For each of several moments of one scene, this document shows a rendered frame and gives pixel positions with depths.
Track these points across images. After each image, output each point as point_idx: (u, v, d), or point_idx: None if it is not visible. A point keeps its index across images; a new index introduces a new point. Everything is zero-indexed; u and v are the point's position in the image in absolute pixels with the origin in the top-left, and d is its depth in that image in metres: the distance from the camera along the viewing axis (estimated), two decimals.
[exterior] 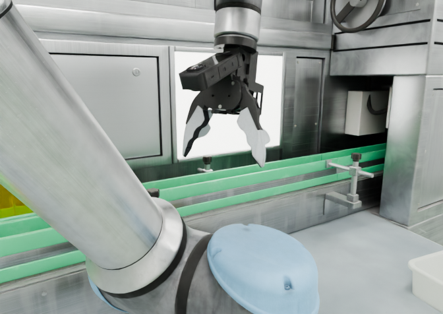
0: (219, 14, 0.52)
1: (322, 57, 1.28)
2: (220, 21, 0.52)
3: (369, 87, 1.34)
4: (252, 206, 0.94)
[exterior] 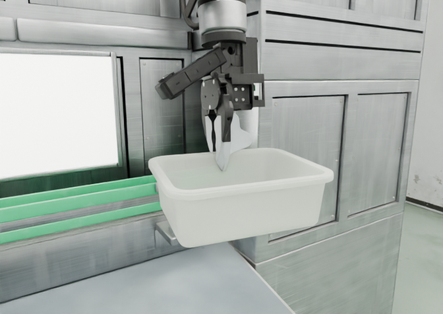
0: (198, 14, 0.52)
1: (181, 58, 1.09)
2: (199, 21, 0.51)
3: None
4: (28, 245, 0.75)
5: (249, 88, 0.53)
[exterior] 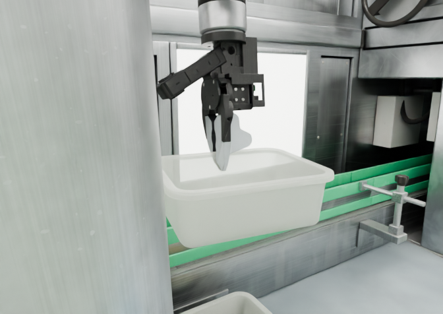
0: (198, 14, 0.52)
1: (350, 57, 1.08)
2: (198, 21, 0.51)
3: (403, 92, 1.15)
4: (273, 243, 0.75)
5: (249, 88, 0.53)
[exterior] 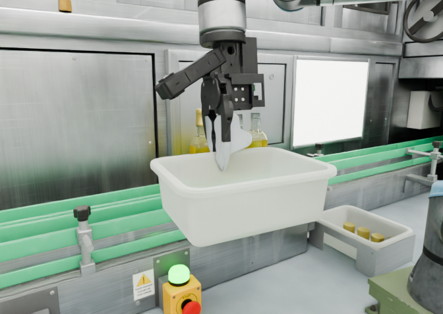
0: (198, 14, 0.52)
1: (393, 62, 1.51)
2: (198, 21, 0.51)
3: (430, 88, 1.58)
4: (357, 183, 1.18)
5: (249, 88, 0.53)
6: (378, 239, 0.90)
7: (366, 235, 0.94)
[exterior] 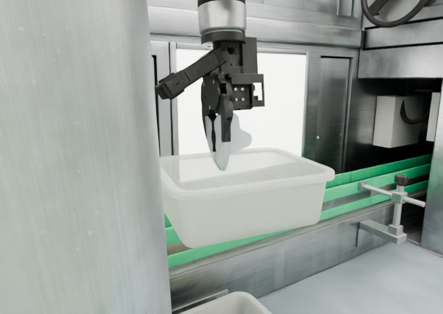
0: (198, 14, 0.52)
1: (350, 57, 1.08)
2: (198, 21, 0.51)
3: (403, 92, 1.15)
4: (273, 243, 0.75)
5: (249, 88, 0.53)
6: None
7: None
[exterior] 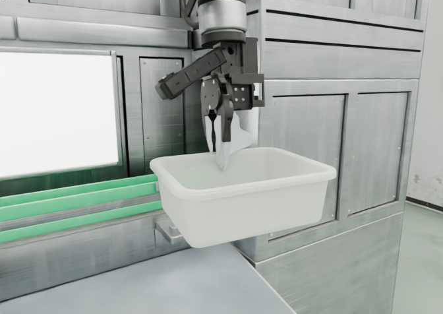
0: (198, 14, 0.52)
1: (181, 57, 1.09)
2: (198, 21, 0.51)
3: None
4: (28, 243, 0.75)
5: (249, 88, 0.53)
6: None
7: None
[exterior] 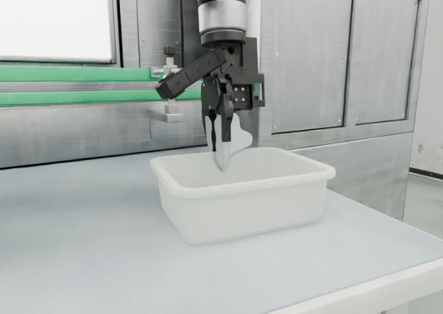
0: (198, 14, 0.52)
1: None
2: (199, 21, 0.51)
3: None
4: (11, 109, 0.69)
5: (249, 88, 0.53)
6: None
7: None
